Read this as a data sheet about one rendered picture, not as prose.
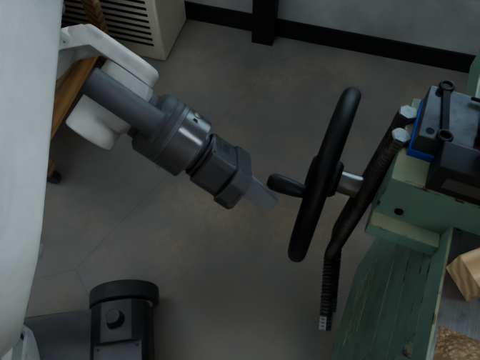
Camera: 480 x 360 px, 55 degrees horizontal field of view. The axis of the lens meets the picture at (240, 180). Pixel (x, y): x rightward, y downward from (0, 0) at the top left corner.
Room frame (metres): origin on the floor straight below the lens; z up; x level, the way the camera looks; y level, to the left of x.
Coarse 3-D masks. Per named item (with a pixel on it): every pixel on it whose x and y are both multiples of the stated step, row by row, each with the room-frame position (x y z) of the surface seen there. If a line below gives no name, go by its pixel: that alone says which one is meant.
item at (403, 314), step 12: (420, 252) 0.26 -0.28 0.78; (408, 264) 0.27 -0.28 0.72; (420, 264) 0.24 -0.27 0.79; (408, 276) 0.24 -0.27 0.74; (408, 288) 0.22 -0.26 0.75; (408, 300) 0.19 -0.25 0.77; (408, 312) 0.17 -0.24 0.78; (396, 324) 0.17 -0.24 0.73; (408, 324) 0.15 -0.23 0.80; (396, 336) 0.15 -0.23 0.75; (396, 348) 0.13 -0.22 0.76; (408, 348) 0.12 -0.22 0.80
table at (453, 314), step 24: (384, 216) 0.28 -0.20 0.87; (408, 240) 0.25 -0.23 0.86; (432, 240) 0.24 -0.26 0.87; (456, 240) 0.23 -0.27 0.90; (432, 264) 0.22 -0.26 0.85; (432, 288) 0.18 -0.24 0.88; (456, 288) 0.17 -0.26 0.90; (432, 312) 0.14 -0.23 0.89; (456, 312) 0.14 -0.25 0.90; (432, 336) 0.11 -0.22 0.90
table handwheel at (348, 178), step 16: (352, 96) 0.43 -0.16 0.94; (336, 112) 0.40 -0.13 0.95; (352, 112) 0.40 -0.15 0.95; (336, 128) 0.37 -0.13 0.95; (336, 144) 0.34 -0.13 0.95; (320, 160) 0.33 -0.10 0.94; (336, 160) 0.33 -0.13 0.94; (320, 176) 0.31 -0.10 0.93; (336, 176) 0.36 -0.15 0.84; (352, 176) 0.37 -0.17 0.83; (304, 192) 0.30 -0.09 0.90; (320, 192) 0.29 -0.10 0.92; (352, 192) 0.35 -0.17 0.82; (304, 208) 0.28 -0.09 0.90; (320, 208) 0.28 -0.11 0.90; (304, 224) 0.26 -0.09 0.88; (304, 240) 0.25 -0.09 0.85; (304, 256) 0.25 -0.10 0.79
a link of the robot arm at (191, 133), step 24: (192, 120) 0.36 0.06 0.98; (168, 144) 0.33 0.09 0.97; (192, 144) 0.33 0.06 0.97; (216, 144) 0.35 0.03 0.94; (168, 168) 0.32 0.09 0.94; (192, 168) 0.32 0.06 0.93; (216, 168) 0.31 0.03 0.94; (240, 168) 0.32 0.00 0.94; (216, 192) 0.29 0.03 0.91; (240, 192) 0.28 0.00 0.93
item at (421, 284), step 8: (424, 256) 0.25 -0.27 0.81; (424, 264) 0.23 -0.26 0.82; (424, 272) 0.22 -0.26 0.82; (424, 280) 0.20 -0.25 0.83; (424, 288) 0.19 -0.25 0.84; (416, 296) 0.19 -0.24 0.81; (416, 304) 0.17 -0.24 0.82; (416, 312) 0.16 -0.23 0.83; (416, 320) 0.15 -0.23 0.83; (416, 328) 0.14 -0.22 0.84; (408, 336) 0.13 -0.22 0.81
